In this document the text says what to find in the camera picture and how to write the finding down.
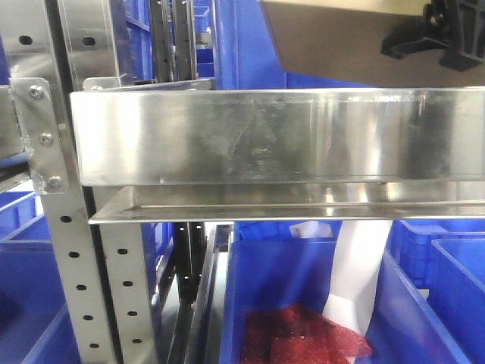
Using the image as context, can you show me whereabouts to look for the perforated steel shelf upright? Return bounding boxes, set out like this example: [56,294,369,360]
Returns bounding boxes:
[1,1,158,363]

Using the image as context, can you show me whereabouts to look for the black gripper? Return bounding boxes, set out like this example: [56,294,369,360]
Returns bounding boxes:
[381,1,484,71]

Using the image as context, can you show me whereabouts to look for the white paper sheet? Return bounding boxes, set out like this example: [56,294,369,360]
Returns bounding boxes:
[323,220,393,335]

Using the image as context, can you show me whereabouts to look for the steel bracket with screws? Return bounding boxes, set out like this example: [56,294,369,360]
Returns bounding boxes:
[10,77,69,195]

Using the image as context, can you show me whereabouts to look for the red bubble wrap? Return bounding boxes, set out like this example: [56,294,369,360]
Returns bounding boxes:
[239,303,373,363]

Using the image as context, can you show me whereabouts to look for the blue bin lower left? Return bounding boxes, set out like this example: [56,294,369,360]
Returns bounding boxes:
[1,191,80,363]

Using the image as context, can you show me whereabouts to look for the black perforated rear upright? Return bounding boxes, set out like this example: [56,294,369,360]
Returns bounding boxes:
[174,221,206,304]

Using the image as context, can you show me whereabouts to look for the brown cardboard box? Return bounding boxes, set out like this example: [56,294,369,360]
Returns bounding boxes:
[259,1,484,87]

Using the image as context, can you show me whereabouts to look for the stainless steel shelf tray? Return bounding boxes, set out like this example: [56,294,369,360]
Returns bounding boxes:
[70,86,484,224]

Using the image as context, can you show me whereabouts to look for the blue bin with red wrap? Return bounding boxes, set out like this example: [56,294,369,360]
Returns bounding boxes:
[220,234,467,363]

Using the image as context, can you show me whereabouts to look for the blue bin lower right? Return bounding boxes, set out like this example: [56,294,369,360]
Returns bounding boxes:
[387,219,484,363]

